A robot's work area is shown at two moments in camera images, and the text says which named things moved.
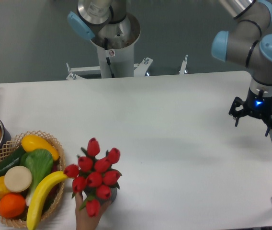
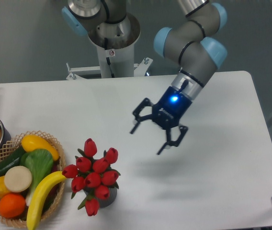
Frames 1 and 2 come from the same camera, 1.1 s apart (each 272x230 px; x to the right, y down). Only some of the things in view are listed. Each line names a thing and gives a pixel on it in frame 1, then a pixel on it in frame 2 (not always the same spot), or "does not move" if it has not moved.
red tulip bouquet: x=95 y=176 does not move
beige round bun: x=18 y=178 does not move
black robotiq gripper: x=258 y=106 -> x=166 y=113
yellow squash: x=30 y=142 does not move
